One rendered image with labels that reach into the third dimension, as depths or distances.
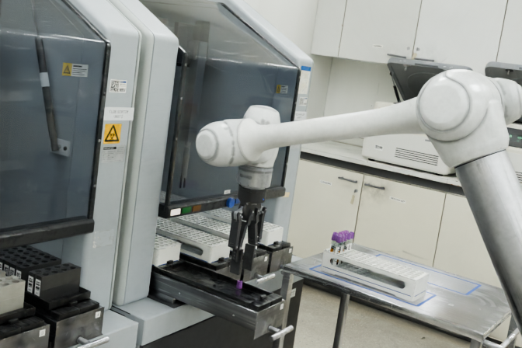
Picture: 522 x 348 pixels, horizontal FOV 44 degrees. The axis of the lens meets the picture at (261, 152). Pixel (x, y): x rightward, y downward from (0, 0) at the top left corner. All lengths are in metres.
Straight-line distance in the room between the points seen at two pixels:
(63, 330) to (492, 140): 0.96
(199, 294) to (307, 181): 2.55
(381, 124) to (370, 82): 3.19
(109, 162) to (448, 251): 2.65
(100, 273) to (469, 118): 0.95
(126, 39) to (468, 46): 2.86
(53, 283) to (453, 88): 0.95
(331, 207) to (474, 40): 1.33
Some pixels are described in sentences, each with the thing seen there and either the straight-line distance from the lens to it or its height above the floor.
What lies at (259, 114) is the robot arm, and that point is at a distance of 1.64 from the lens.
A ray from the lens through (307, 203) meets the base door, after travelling 4.21.
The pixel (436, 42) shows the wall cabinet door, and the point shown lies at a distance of 4.18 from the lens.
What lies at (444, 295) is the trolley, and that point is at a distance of 1.98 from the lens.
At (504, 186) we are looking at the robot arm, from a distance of 1.26.
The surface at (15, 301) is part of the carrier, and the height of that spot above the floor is 0.84.
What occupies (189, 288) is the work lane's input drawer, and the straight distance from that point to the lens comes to 1.74.
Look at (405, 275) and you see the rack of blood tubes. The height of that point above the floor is 0.88.
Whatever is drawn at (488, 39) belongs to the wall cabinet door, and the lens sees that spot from 4.10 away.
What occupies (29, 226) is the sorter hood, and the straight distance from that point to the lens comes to 1.45.
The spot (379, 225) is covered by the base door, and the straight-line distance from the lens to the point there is 4.02.
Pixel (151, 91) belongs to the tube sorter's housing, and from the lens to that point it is 1.64.
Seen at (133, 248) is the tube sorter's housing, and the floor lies 0.89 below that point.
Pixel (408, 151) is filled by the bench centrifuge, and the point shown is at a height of 1.00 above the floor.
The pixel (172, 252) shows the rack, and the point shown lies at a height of 0.84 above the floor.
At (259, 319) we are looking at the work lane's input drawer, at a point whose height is 0.79.
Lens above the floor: 1.41
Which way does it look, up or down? 8 degrees down
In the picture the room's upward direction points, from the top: 8 degrees clockwise
